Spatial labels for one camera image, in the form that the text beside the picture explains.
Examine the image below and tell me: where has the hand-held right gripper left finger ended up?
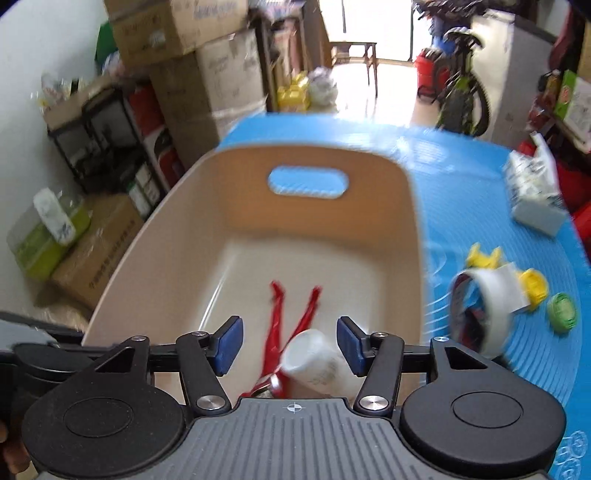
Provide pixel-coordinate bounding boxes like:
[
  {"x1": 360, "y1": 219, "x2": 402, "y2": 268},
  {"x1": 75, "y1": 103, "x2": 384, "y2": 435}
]
[{"x1": 92, "y1": 316, "x2": 244, "y2": 414}]

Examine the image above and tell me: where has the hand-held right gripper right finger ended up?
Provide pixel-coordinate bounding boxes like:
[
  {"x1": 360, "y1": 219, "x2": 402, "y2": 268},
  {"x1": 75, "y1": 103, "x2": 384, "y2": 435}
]
[{"x1": 336, "y1": 316, "x2": 502, "y2": 416}]

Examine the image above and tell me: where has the red silver toy figure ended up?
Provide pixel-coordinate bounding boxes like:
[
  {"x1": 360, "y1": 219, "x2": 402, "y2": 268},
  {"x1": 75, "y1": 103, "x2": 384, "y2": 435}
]
[{"x1": 240, "y1": 279, "x2": 324, "y2": 400}]

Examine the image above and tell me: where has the beige plastic basket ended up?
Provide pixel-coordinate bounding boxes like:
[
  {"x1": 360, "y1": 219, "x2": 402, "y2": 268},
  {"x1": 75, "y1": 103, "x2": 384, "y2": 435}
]
[{"x1": 83, "y1": 145, "x2": 432, "y2": 402}]

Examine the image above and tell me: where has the clear tape roll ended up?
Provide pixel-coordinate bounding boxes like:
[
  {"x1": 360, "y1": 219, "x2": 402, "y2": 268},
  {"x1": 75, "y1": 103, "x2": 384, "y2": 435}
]
[{"x1": 448, "y1": 263, "x2": 532, "y2": 358}]

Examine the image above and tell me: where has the yellow plastic toy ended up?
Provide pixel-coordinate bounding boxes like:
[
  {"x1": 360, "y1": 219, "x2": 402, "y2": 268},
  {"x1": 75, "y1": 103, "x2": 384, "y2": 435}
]
[{"x1": 466, "y1": 244, "x2": 550, "y2": 315}]

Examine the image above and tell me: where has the green round lid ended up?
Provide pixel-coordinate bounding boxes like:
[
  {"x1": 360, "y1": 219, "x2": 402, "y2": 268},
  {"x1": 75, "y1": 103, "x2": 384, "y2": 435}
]
[{"x1": 547, "y1": 293, "x2": 580, "y2": 333}]

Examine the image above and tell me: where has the person's left hand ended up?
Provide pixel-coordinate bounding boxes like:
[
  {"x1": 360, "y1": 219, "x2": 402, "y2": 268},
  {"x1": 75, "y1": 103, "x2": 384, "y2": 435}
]
[{"x1": 0, "y1": 418, "x2": 31, "y2": 474}]

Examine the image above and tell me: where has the cardboard box with black print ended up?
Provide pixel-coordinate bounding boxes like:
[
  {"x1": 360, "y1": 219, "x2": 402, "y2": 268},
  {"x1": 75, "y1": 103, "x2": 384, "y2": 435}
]
[{"x1": 51, "y1": 194, "x2": 146, "y2": 310}]

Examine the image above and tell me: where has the blue silicone mat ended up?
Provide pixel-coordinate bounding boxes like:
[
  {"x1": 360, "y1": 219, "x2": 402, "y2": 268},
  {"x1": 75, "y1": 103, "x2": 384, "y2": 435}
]
[{"x1": 222, "y1": 113, "x2": 591, "y2": 480}]

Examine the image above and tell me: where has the black metal rack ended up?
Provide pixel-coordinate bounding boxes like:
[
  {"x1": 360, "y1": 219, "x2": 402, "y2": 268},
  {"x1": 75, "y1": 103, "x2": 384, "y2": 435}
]
[{"x1": 46, "y1": 85, "x2": 185, "y2": 195}]

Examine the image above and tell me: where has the red appliance box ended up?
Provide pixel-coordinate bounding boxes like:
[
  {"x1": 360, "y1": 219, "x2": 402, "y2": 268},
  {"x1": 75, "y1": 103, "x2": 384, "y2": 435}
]
[{"x1": 127, "y1": 85, "x2": 185, "y2": 185}]

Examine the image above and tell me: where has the white tissue pack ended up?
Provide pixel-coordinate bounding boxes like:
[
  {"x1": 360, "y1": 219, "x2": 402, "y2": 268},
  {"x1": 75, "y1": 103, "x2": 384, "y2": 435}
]
[{"x1": 502, "y1": 131, "x2": 566, "y2": 238}]

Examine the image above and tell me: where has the large taped cardboard box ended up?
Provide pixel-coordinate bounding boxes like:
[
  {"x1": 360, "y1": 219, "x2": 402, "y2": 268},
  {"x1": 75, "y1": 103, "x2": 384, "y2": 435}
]
[{"x1": 148, "y1": 30, "x2": 269, "y2": 167}]

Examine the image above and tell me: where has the yellow oil jug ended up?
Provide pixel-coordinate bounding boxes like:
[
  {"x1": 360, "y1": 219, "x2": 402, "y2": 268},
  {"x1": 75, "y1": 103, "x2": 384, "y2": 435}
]
[{"x1": 277, "y1": 74, "x2": 310, "y2": 112}]

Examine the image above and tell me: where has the white plastic bag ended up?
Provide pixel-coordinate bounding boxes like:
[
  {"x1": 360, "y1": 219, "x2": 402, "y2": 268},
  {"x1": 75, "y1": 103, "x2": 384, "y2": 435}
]
[{"x1": 308, "y1": 67, "x2": 340, "y2": 109}]

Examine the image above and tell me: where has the open cardboard box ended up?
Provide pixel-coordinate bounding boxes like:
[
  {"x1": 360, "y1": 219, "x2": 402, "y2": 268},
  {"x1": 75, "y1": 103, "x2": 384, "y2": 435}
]
[{"x1": 44, "y1": 76, "x2": 121, "y2": 132}]

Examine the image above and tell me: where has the red plastic stool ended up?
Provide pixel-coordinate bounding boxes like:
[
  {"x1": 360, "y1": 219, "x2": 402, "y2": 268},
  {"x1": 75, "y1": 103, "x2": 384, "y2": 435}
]
[{"x1": 556, "y1": 159, "x2": 591, "y2": 220}]

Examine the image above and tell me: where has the green bicycle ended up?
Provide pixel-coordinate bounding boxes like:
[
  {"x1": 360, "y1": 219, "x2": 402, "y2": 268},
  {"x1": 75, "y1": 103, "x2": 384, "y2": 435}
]
[{"x1": 413, "y1": 0, "x2": 492, "y2": 137}]

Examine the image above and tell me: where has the red bucket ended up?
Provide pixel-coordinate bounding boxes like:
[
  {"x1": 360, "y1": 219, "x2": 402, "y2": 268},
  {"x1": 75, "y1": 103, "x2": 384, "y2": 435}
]
[{"x1": 414, "y1": 48, "x2": 451, "y2": 95}]

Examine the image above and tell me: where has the wooden stool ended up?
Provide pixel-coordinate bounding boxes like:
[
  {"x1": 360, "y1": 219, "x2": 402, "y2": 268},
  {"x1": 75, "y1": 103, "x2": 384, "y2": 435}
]
[{"x1": 329, "y1": 41, "x2": 379, "y2": 95}]

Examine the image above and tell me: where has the white cabinet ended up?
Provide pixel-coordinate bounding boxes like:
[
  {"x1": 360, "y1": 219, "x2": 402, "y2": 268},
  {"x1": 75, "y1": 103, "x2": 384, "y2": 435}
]
[{"x1": 468, "y1": 9, "x2": 557, "y2": 148}]

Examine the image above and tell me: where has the cardboard box with blue print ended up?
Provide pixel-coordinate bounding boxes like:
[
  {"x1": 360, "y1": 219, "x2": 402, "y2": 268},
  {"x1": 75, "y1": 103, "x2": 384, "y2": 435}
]
[{"x1": 104, "y1": 0, "x2": 250, "y2": 68}]

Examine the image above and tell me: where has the green white carton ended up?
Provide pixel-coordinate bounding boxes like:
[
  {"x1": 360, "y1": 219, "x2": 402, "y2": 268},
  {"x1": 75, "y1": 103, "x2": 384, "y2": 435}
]
[{"x1": 554, "y1": 69, "x2": 591, "y2": 155}]

